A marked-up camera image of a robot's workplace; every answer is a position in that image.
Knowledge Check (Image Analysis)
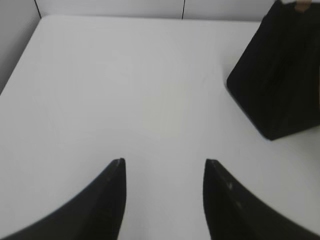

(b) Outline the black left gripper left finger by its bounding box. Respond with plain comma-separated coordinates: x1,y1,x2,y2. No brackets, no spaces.
6,158,127,240

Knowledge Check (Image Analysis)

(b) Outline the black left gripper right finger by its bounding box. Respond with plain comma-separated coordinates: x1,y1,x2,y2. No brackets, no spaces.
202,159,320,240

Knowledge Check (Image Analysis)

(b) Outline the black canvas tote bag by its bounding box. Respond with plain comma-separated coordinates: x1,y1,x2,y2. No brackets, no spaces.
226,0,320,140

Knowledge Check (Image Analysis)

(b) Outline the tan rear bag handle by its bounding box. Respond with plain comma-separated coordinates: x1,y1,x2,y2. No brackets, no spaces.
294,0,312,13

